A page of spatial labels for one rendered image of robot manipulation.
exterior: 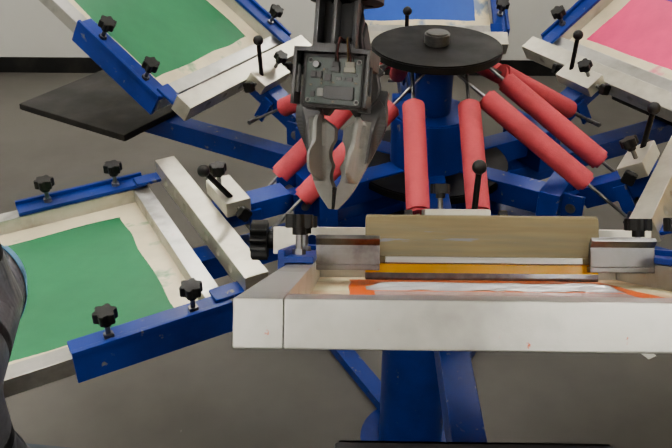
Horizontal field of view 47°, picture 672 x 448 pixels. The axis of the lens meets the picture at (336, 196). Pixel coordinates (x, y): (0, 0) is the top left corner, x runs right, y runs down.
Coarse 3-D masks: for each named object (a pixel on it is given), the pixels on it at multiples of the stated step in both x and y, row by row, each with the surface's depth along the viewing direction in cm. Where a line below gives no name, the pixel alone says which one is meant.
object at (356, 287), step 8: (352, 280) 124; (360, 280) 124; (368, 280) 124; (376, 280) 125; (384, 280) 125; (392, 280) 125; (400, 280) 125; (408, 280) 125; (416, 280) 125; (424, 280) 126; (432, 280) 126; (440, 280) 126; (448, 280) 126; (352, 288) 108; (360, 288) 109
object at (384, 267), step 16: (400, 272) 117; (416, 272) 117; (432, 272) 117; (448, 272) 117; (464, 272) 117; (480, 272) 117; (496, 272) 117; (512, 272) 117; (528, 272) 117; (544, 272) 117; (560, 272) 117; (576, 272) 117
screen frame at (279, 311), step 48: (288, 288) 66; (240, 336) 57; (288, 336) 57; (336, 336) 57; (384, 336) 57; (432, 336) 57; (480, 336) 57; (528, 336) 57; (576, 336) 57; (624, 336) 56
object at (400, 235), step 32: (384, 224) 117; (416, 224) 117; (448, 224) 117; (480, 224) 117; (512, 224) 117; (544, 224) 117; (576, 224) 117; (384, 256) 117; (448, 256) 116; (480, 256) 116; (512, 256) 116; (544, 256) 116; (576, 256) 116
